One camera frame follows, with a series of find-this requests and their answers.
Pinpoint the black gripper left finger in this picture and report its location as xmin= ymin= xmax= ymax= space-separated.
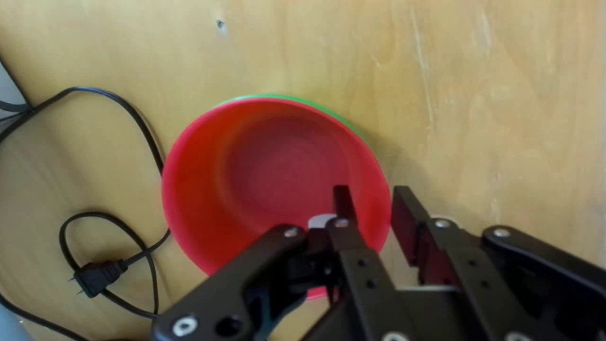
xmin=150 ymin=184 xmax=414 ymax=341

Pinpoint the red plastic bowl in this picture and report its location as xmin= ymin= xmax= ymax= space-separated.
xmin=162 ymin=97 xmax=395 ymax=301

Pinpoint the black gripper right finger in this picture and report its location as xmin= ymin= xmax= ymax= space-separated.
xmin=389 ymin=184 xmax=606 ymax=341

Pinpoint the green plastic bowl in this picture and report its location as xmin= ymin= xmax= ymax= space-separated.
xmin=232 ymin=91 xmax=376 ymax=148

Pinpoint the black power cable with plug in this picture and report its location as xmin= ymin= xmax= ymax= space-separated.
xmin=0 ymin=85 xmax=175 ymax=341

